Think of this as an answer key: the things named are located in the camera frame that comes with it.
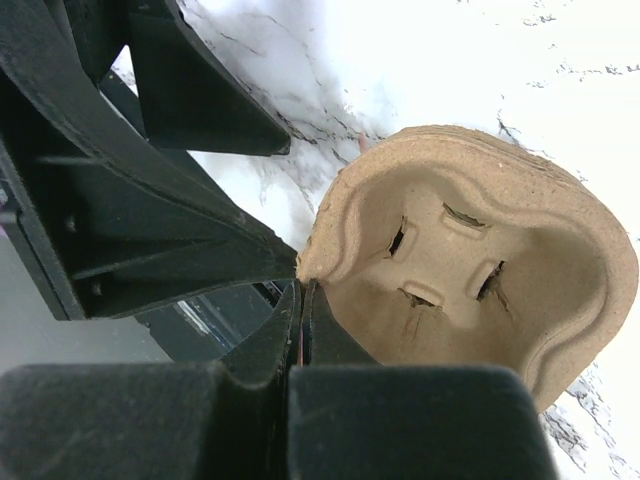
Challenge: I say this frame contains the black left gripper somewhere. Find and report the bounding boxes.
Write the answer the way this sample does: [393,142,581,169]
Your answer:
[1,1,294,320]

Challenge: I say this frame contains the brown pulp cup carrier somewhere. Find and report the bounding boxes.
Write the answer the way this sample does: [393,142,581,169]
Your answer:
[296,126,639,410]

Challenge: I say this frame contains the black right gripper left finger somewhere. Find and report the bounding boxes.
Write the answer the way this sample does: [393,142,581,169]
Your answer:
[1,282,300,479]

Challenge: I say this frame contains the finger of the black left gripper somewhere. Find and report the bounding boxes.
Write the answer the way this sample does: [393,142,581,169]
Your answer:
[127,0,291,156]

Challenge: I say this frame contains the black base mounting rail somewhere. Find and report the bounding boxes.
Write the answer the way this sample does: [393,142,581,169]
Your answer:
[72,79,293,361]

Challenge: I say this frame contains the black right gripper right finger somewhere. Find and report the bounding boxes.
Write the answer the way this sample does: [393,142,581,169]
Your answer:
[287,283,557,479]

